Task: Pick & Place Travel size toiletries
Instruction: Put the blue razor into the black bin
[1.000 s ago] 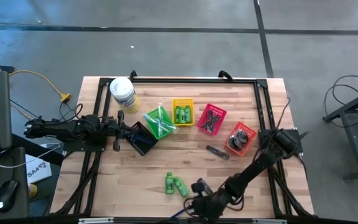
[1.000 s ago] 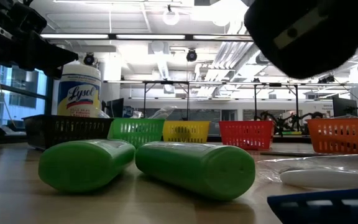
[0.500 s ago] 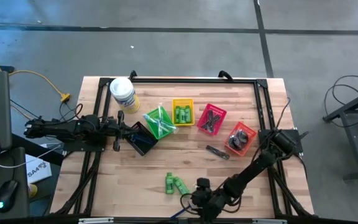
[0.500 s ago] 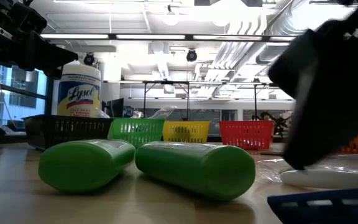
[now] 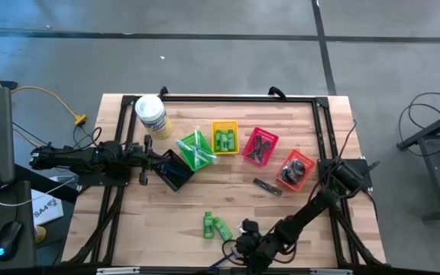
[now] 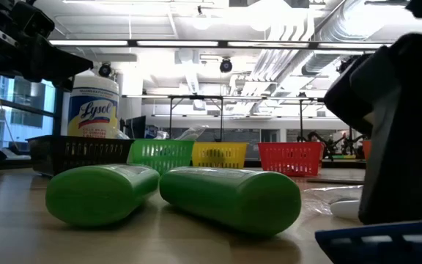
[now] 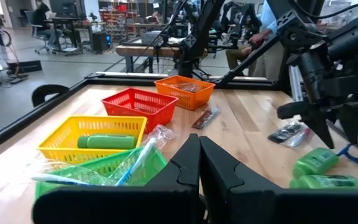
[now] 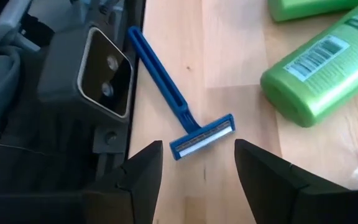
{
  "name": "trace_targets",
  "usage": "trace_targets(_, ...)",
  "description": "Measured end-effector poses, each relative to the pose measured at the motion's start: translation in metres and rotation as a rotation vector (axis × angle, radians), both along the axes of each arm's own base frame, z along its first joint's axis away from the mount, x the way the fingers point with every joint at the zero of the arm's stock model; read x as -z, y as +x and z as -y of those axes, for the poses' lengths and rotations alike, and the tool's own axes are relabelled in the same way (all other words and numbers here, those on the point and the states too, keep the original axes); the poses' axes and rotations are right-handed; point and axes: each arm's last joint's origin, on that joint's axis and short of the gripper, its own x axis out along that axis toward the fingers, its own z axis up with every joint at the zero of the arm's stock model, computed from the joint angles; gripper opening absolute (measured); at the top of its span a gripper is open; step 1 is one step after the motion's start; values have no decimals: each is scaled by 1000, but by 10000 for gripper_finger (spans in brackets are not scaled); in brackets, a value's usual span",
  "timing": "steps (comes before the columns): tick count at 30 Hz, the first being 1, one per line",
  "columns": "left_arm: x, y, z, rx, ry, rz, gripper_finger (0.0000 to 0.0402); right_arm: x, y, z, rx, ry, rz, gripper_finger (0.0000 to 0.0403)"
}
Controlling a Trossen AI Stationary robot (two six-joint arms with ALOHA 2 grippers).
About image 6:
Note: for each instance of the red white bagged toothbrush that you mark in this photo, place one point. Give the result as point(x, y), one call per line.
point(344, 209)

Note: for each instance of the blue white bagged toothbrush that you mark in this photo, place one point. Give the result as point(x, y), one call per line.
point(121, 134)
point(192, 132)

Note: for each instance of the blue disposable razor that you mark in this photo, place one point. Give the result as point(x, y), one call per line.
point(343, 249)

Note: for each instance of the green shampoo bottle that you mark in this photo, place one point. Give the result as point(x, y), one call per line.
point(229, 199)
point(97, 194)

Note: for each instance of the Lysol wipes canister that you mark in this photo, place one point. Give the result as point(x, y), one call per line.
point(92, 110)

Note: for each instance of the large window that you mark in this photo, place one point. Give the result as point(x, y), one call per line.
point(24, 121)

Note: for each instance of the distant black robot arms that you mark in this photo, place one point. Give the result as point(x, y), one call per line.
point(328, 144)

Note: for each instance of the black plastic basket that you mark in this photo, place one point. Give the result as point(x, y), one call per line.
point(86, 150)

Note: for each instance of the black monitor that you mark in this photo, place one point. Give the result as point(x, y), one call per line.
point(136, 127)

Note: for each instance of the red plastic basket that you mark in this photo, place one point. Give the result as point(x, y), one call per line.
point(291, 159)

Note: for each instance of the overhead LED light bar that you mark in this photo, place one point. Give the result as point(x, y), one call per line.
point(178, 43)

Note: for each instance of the green plastic basket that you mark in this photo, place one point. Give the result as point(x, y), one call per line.
point(163, 154)

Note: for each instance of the round pendant lamp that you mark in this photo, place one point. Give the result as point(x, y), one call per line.
point(201, 22)

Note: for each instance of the yellow plastic basket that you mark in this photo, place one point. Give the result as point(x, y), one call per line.
point(220, 155)

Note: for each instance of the black ceiling camera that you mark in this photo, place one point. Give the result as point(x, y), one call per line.
point(105, 69)

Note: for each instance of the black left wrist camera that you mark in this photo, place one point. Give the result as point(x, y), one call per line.
point(33, 18)

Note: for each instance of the black overhead camera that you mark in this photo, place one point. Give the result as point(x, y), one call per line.
point(226, 66)

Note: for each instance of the distant black station frame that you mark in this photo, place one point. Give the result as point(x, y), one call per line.
point(221, 117)

